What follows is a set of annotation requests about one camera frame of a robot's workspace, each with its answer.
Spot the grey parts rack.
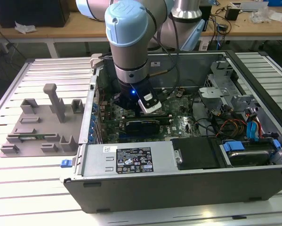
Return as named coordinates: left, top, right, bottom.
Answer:
left=0, top=83, right=86, bottom=157

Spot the black box with blue edge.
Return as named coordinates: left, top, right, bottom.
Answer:
left=201, top=4, right=213, bottom=32

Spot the grey power supply unit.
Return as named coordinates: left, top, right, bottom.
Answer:
left=81, top=142, right=179, bottom=177

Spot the RAM slot with black clips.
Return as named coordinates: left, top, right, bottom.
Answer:
left=125, top=117, right=172, bottom=121

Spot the large black box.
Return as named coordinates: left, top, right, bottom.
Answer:
left=0, top=0, right=71, bottom=28

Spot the small black cube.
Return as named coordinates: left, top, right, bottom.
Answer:
left=225, top=7, right=240, bottom=21

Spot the green RAM stick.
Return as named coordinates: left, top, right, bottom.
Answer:
left=18, top=134, right=56, bottom=140

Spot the blue data cable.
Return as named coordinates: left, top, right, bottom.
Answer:
left=246, top=120, right=261, bottom=142

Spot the clear crumpled plastic bag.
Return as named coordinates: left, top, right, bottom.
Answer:
left=250, top=6, right=273, bottom=24

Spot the silver metal drive cage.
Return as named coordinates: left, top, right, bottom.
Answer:
left=198, top=60, right=264, bottom=123

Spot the hard disk in blue carrier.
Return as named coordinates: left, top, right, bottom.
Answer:
left=222, top=139, right=282, bottom=167

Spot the wooden desk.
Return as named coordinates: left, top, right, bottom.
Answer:
left=0, top=6, right=282, bottom=58

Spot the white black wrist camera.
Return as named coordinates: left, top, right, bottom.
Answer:
left=137, top=93, right=162, bottom=114

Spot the open dark PC case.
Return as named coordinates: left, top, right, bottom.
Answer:
left=59, top=50, right=282, bottom=214

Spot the black graphics card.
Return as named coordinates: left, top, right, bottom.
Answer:
left=126, top=119, right=161, bottom=137

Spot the green motherboard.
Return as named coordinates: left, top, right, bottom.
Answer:
left=96, top=87, right=202, bottom=144

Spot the crumpled white tissue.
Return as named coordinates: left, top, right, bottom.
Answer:
left=14, top=21, right=37, bottom=34

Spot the grey plastic case latch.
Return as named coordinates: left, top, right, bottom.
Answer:
left=90, top=53, right=104, bottom=69

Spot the red data cable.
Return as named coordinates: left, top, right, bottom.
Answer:
left=255, top=119, right=270, bottom=140

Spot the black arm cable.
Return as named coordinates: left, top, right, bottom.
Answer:
left=154, top=13, right=182, bottom=97

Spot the multicoloured power wire bundle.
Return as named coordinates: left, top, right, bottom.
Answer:
left=216, top=119, right=248, bottom=139

